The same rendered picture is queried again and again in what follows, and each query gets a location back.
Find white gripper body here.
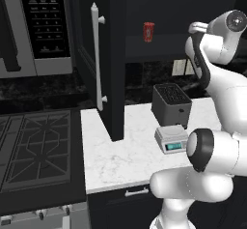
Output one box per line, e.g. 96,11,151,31
188,21,210,35

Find red yogurt cup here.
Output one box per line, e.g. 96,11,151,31
143,21,155,43

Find black cabinet door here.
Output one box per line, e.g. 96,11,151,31
74,0,126,142

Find white digital scale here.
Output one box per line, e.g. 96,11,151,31
153,124,189,156

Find dark grey toaster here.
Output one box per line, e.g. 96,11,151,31
151,82,194,129

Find silver microwave oven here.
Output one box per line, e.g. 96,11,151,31
0,0,74,79

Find black drawer front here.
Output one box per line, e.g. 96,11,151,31
87,182,166,229

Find black gas stove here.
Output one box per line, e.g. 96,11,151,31
0,108,89,229

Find black wall cabinet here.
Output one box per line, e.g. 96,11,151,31
124,0,247,64

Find white wall outlet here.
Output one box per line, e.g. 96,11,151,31
185,59,196,76
172,58,187,77

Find white cabinet door handle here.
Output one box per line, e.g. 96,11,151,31
90,2,109,112

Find white drawer handle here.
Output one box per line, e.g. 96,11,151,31
123,186,151,198

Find black microwave handle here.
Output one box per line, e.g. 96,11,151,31
0,0,22,73

